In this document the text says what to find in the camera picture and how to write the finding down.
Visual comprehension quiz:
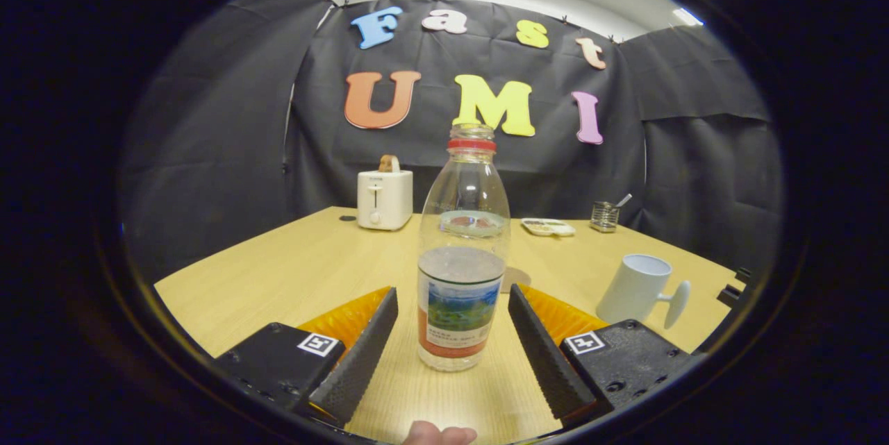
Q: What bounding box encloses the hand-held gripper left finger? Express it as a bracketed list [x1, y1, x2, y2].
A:
[212, 285, 400, 428]

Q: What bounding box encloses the pale blue cup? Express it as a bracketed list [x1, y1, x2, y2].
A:
[596, 254, 692, 330]

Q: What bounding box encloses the wire mesh utensil holder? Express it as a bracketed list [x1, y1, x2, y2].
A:
[590, 201, 620, 233]

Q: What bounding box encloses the clear plastic juice bottle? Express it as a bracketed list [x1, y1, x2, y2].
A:
[417, 123, 512, 372]

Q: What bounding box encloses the wooden table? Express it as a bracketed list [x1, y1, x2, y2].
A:
[154, 206, 745, 444]

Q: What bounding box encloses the white divided dish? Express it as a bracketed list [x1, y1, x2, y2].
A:
[521, 218, 576, 237]

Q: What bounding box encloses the round brown coaster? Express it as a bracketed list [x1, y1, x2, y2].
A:
[501, 266, 532, 293]

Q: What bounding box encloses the black clamp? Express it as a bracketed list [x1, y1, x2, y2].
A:
[717, 267, 754, 308]

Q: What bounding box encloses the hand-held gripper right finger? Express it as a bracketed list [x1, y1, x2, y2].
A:
[507, 283, 699, 428]

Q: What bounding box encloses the black backdrop cloth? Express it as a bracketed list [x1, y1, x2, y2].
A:
[118, 0, 786, 286]

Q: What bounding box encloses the white toaster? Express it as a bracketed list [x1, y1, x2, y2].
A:
[357, 169, 414, 231]

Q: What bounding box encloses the pale blue plate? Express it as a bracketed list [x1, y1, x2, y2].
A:
[440, 210, 506, 237]

